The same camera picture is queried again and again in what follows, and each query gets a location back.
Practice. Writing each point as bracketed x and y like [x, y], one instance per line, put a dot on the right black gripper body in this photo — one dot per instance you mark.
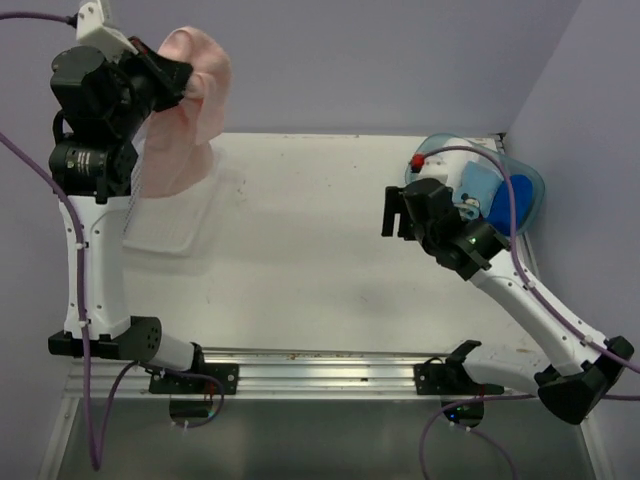
[424, 240]

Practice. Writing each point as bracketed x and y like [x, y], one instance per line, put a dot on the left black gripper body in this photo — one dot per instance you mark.
[130, 112]

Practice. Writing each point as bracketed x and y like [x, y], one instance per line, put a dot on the pink towel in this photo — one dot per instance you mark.
[177, 153]

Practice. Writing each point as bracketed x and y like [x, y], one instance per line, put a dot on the white plastic basket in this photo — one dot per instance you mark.
[169, 225]

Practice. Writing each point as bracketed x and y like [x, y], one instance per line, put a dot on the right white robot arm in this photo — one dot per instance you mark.
[578, 364]

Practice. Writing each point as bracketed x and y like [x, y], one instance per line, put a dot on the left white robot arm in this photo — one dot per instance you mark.
[97, 185]

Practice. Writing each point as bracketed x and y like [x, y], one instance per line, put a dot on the light blue cartoon towel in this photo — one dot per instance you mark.
[475, 195]

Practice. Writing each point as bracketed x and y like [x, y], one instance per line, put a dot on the white rolled towel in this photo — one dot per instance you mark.
[447, 167]

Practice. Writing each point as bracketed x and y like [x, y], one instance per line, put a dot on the teal transparent plastic tub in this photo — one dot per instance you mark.
[528, 185]

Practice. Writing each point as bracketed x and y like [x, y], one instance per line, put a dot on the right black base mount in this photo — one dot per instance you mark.
[443, 377]

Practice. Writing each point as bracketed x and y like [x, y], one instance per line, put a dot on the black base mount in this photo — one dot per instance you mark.
[443, 377]
[209, 380]

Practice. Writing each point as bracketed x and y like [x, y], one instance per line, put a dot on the aluminium rail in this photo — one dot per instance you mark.
[308, 375]

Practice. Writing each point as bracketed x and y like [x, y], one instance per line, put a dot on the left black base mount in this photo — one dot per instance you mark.
[209, 380]

